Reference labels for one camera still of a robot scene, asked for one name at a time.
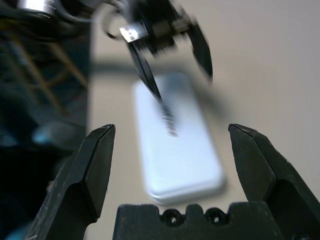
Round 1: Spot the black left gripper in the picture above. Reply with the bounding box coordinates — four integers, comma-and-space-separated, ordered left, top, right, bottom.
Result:
119, 0, 214, 104

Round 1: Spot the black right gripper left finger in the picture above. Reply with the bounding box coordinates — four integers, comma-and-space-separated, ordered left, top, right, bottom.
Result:
24, 123, 117, 240

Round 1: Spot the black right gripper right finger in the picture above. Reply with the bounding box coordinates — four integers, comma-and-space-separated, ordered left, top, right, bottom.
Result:
227, 123, 320, 240

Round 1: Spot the white plastic pencil case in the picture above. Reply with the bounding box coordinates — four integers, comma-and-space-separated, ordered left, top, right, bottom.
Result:
133, 72, 227, 207

